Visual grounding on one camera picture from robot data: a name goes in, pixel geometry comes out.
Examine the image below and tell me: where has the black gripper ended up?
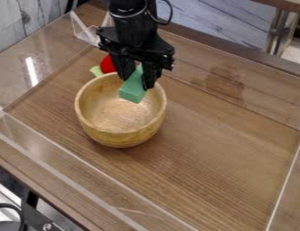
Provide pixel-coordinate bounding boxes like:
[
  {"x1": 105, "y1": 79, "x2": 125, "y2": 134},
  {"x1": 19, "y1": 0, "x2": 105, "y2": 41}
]
[{"x1": 96, "y1": 27, "x2": 175, "y2": 90}]

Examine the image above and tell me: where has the green rectangular stick block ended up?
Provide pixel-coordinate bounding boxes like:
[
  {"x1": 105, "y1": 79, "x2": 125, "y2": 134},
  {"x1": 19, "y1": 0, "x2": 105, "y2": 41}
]
[{"x1": 119, "y1": 65, "x2": 146, "y2": 104}]

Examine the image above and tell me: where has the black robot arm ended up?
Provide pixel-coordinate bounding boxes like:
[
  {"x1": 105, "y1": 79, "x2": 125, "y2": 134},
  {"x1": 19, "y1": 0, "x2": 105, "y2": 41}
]
[{"x1": 95, "y1": 0, "x2": 175, "y2": 90}]

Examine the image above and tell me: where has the brown wooden bowl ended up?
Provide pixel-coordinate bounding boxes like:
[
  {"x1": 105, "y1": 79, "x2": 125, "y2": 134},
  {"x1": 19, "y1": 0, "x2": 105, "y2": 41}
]
[{"x1": 73, "y1": 72, "x2": 167, "y2": 148}]

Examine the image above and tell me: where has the red fuzzy ball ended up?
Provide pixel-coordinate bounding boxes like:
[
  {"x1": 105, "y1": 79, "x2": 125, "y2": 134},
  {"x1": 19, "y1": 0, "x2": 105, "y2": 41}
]
[{"x1": 100, "y1": 55, "x2": 116, "y2": 73}]

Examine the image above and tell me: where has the small light green block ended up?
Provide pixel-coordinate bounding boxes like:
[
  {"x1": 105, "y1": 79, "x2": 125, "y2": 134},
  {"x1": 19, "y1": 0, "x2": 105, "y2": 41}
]
[{"x1": 89, "y1": 66, "x2": 103, "y2": 77}]

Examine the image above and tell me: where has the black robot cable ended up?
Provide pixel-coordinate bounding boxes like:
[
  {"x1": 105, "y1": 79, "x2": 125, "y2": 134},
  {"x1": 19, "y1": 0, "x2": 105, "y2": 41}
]
[{"x1": 148, "y1": 0, "x2": 174, "y2": 27}]

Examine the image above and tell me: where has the clear acrylic corner bracket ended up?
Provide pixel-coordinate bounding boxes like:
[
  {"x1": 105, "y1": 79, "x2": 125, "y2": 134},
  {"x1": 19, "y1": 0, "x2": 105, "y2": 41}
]
[{"x1": 68, "y1": 11, "x2": 113, "y2": 47}]

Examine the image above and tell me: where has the metal table frame background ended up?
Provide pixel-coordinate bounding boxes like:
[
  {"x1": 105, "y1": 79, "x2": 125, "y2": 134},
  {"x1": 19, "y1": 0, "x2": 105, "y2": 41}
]
[{"x1": 264, "y1": 0, "x2": 300, "y2": 56}]

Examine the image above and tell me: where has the clear acrylic front wall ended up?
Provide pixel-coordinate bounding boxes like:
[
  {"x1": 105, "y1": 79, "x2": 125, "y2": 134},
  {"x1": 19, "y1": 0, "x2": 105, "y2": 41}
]
[{"x1": 0, "y1": 108, "x2": 196, "y2": 231}]

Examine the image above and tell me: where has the black cable lower left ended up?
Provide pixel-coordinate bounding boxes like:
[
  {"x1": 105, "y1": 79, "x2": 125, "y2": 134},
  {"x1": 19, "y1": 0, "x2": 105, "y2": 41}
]
[{"x1": 0, "y1": 204, "x2": 36, "y2": 231}]

